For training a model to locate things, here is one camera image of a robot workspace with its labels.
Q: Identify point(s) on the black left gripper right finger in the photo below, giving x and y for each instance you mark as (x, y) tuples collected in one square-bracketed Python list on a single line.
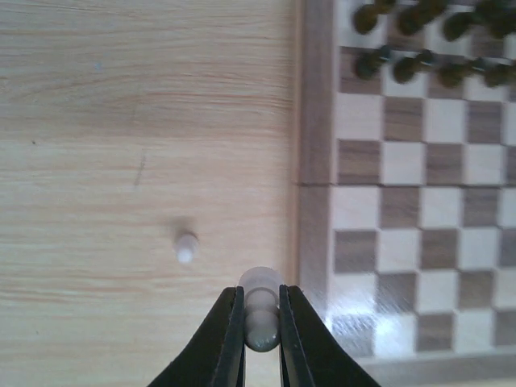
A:
[(310, 355)]

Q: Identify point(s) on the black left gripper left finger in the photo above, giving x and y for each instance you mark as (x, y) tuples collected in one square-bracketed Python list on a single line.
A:
[(215, 355)]

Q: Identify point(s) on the light pawn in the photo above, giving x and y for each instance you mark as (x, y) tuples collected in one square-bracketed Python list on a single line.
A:
[(261, 308), (185, 247)]

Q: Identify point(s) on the wooden chess board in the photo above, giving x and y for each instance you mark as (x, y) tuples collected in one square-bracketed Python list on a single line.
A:
[(406, 217)]

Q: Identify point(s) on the dark pawn left second row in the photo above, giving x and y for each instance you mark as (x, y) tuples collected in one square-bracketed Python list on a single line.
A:
[(368, 64)]

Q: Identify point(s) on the dark rook back left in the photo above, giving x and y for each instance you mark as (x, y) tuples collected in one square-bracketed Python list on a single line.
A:
[(365, 18)]

